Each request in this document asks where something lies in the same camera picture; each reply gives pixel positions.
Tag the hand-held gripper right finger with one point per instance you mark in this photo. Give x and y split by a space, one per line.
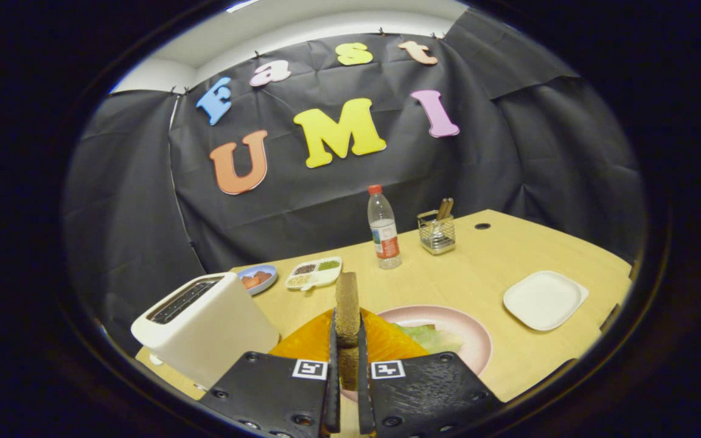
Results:
366 401

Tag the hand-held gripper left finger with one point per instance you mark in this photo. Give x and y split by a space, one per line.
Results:
332 395

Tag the brown bread slice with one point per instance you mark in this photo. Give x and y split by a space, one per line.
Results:
347 310

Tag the green lettuce leaf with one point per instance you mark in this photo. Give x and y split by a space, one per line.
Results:
423 334

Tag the white divided condiment tray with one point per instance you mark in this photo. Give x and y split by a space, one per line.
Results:
326 278

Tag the pink round plate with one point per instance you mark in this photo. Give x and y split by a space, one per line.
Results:
472 340

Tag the white toaster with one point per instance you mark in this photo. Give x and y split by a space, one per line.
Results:
216 340

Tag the small blue plate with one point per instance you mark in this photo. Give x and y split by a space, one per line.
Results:
272 272

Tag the reddish meat slices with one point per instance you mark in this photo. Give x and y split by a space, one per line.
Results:
256 280

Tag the clear water bottle red cap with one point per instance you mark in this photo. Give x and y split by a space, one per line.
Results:
385 231

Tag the black backdrop cloth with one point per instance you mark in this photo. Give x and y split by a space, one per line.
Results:
326 201

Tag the white square plate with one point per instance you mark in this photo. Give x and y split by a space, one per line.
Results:
545 300

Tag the wooden chopstick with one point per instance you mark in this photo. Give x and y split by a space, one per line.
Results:
449 208
442 208

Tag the ceiling light panel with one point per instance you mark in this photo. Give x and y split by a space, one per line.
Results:
241 5

